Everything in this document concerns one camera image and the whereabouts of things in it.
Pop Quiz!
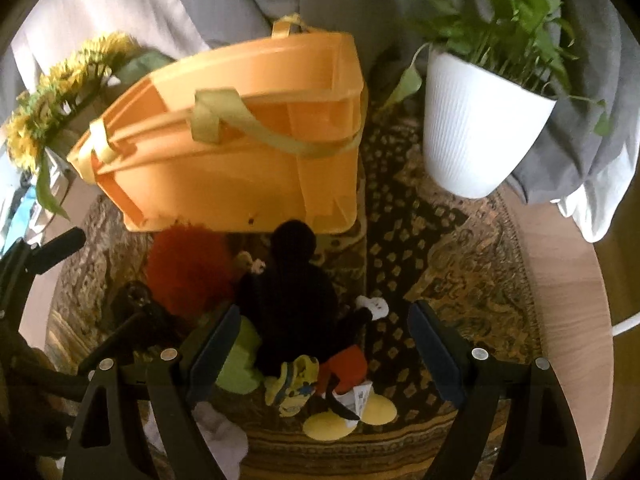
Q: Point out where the green plant in white pot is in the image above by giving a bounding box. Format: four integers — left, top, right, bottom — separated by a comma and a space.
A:
382, 0, 615, 200

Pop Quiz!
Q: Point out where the orange plastic storage basket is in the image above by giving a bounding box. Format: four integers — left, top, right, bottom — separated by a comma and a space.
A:
66, 16, 369, 235

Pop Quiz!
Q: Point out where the white curtain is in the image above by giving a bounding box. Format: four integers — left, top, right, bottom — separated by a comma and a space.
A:
10, 0, 213, 93

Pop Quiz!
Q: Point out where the green plush toy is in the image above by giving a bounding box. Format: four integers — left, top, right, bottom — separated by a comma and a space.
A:
214, 317, 267, 396

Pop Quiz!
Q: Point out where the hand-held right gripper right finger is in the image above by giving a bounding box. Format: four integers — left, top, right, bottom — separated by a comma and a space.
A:
407, 300, 587, 480

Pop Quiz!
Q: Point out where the light blue cloth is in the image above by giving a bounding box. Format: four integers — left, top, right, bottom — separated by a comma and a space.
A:
0, 182, 38, 253

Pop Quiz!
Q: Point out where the white cable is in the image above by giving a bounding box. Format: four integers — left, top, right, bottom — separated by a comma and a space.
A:
611, 310, 640, 337

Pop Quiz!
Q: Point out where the patterned brown table rug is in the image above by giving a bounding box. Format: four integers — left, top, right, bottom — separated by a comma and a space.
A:
44, 85, 545, 480

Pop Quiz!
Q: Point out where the white soft cloth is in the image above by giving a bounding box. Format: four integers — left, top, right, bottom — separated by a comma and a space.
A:
144, 401, 251, 480

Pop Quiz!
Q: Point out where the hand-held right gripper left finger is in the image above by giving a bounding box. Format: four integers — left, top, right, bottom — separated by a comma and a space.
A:
62, 304, 243, 480

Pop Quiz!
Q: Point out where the small yellow plush toy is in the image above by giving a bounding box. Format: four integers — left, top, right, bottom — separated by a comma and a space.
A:
264, 354, 322, 419

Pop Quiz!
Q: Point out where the red fluffy plush toy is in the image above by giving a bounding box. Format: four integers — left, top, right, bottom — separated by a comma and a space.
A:
145, 225, 240, 320

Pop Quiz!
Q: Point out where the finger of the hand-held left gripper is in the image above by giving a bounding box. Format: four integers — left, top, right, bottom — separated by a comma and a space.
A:
0, 226, 87, 283
76, 282, 173, 377

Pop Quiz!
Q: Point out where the black mouse plush toy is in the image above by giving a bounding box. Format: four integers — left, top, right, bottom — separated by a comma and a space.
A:
235, 220, 399, 442

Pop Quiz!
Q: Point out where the yellow sunflower bouquet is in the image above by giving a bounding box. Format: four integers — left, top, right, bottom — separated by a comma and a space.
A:
0, 32, 173, 222

